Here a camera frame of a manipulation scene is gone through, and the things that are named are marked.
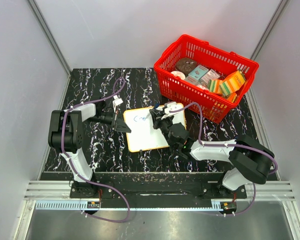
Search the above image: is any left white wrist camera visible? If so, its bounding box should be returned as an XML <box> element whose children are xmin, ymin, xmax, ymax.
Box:
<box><xmin>112</xmin><ymin>95</ymin><xmax>123</xmax><ymax>107</ymax></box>

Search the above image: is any pink white carton box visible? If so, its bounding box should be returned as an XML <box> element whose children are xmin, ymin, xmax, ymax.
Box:
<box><xmin>199</xmin><ymin>69</ymin><xmax>220</xmax><ymax>86</ymax></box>

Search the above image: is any yellow framed whiteboard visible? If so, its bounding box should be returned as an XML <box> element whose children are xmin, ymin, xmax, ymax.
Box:
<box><xmin>123</xmin><ymin>105</ymin><xmax>186</xmax><ymax>153</ymax></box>

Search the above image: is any blue capped whiteboard marker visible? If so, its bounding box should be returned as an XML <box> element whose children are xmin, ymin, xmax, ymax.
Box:
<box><xmin>145</xmin><ymin>103</ymin><xmax>160</xmax><ymax>121</ymax></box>

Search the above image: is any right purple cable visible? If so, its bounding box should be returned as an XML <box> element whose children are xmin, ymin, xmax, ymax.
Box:
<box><xmin>168</xmin><ymin>102</ymin><xmax>278</xmax><ymax>217</ymax></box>

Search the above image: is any yellow green sponge pack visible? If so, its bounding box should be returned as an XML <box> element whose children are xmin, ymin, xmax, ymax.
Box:
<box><xmin>207</xmin><ymin>79</ymin><xmax>229</xmax><ymax>97</ymax></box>

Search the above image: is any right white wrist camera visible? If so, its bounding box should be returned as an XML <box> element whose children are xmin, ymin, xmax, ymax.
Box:
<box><xmin>161</xmin><ymin>101</ymin><xmax>184</xmax><ymax>120</ymax></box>

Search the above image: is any aluminium frame rail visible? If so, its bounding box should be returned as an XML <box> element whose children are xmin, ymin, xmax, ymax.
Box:
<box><xmin>24</xmin><ymin>181</ymin><xmax>295</xmax><ymax>212</ymax></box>

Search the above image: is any brown chocolate muffin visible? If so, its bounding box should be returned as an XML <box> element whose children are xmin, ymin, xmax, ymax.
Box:
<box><xmin>175</xmin><ymin>57</ymin><xmax>197</xmax><ymax>75</ymax></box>

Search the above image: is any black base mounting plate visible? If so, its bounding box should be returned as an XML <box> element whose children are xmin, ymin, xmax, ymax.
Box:
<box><xmin>64</xmin><ymin>171</ymin><xmax>248</xmax><ymax>201</ymax></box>

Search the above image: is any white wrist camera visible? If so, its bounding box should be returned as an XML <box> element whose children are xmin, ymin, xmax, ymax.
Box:
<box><xmin>112</xmin><ymin>95</ymin><xmax>123</xmax><ymax>107</ymax></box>
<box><xmin>161</xmin><ymin>101</ymin><xmax>184</xmax><ymax>120</ymax></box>

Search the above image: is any purple cable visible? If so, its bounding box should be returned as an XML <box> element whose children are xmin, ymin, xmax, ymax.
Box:
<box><xmin>59</xmin><ymin>77</ymin><xmax>131</xmax><ymax>223</ymax></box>
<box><xmin>168</xmin><ymin>102</ymin><xmax>278</xmax><ymax>217</ymax></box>

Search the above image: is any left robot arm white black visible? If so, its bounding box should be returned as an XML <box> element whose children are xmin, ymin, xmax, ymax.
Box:
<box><xmin>48</xmin><ymin>95</ymin><xmax>132</xmax><ymax>198</ymax></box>

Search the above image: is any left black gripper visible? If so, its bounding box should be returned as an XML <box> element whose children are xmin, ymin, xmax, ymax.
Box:
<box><xmin>89</xmin><ymin>110</ymin><xmax>132</xmax><ymax>134</ymax></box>

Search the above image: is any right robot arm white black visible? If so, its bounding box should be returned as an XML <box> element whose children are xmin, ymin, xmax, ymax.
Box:
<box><xmin>149</xmin><ymin>107</ymin><xmax>278</xmax><ymax>198</ymax></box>

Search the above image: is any teal small carton box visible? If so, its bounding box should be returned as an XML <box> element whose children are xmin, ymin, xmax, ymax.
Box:
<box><xmin>188</xmin><ymin>64</ymin><xmax>209</xmax><ymax>80</ymax></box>

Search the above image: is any red plastic shopping basket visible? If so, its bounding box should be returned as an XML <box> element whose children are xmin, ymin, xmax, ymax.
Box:
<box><xmin>154</xmin><ymin>34</ymin><xmax>259</xmax><ymax>123</ymax></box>

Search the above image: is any orange sponge pack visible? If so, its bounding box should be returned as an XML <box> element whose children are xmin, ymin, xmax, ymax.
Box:
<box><xmin>222</xmin><ymin>70</ymin><xmax>246</xmax><ymax>92</ymax></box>

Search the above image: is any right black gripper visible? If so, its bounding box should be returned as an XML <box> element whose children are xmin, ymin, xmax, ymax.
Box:
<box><xmin>151</xmin><ymin>108</ymin><xmax>176</xmax><ymax>149</ymax></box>

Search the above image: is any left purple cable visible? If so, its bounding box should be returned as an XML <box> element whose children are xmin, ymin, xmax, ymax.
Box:
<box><xmin>59</xmin><ymin>77</ymin><xmax>131</xmax><ymax>223</ymax></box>

